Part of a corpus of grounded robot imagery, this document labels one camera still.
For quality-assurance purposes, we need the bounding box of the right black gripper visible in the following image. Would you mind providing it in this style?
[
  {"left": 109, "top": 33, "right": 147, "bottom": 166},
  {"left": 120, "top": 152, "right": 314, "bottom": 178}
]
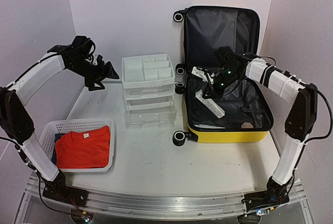
[{"left": 201, "top": 67, "right": 241, "bottom": 100}]

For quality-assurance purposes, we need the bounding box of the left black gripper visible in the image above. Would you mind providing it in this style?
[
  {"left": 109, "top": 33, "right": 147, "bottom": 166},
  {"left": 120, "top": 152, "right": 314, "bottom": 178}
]
[{"left": 68, "top": 57, "right": 119, "bottom": 91}]

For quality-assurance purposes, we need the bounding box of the white plastic drawer organizer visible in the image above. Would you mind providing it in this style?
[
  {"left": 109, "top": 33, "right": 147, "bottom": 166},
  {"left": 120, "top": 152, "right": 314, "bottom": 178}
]
[{"left": 122, "top": 54, "right": 177, "bottom": 126}]

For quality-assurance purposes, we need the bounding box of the yellow Pikachu hard-shell suitcase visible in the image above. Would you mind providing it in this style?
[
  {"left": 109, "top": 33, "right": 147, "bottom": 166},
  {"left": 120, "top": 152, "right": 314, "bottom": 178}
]
[{"left": 173, "top": 6, "right": 274, "bottom": 146}]

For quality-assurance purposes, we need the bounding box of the white perforated plastic basket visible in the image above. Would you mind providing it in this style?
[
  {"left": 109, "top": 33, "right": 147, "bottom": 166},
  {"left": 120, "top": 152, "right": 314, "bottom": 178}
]
[{"left": 39, "top": 118, "right": 115, "bottom": 174}]

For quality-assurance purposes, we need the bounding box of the orange garment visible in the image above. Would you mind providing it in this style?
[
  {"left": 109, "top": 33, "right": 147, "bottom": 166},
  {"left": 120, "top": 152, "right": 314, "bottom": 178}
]
[{"left": 55, "top": 126, "right": 111, "bottom": 169}]

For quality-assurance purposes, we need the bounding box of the blue garment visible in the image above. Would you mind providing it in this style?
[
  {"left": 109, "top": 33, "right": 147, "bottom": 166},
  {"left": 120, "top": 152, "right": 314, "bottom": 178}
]
[{"left": 50, "top": 133, "right": 65, "bottom": 167}]

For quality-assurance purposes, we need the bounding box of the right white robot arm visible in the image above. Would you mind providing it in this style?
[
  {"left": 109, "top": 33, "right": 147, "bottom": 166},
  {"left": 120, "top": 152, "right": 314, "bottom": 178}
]
[{"left": 207, "top": 46, "right": 332, "bottom": 215}]

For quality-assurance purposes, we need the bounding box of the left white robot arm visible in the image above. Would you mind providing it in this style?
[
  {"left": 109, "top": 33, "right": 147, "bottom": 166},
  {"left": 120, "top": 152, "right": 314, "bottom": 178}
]
[{"left": 1, "top": 35, "right": 119, "bottom": 207}]

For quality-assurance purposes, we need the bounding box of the pink card in suitcase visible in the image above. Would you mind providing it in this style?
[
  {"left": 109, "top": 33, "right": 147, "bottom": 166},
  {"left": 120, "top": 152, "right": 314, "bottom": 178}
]
[{"left": 241, "top": 122, "right": 254, "bottom": 129}]

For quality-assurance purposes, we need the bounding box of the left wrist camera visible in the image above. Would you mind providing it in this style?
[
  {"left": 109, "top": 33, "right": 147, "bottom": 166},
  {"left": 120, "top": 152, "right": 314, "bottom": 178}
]
[{"left": 92, "top": 54, "right": 103, "bottom": 66}]

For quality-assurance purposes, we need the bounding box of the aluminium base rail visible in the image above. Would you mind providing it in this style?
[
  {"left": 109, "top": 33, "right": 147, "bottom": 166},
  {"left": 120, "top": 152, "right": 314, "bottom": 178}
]
[{"left": 14, "top": 172, "right": 314, "bottom": 223}]

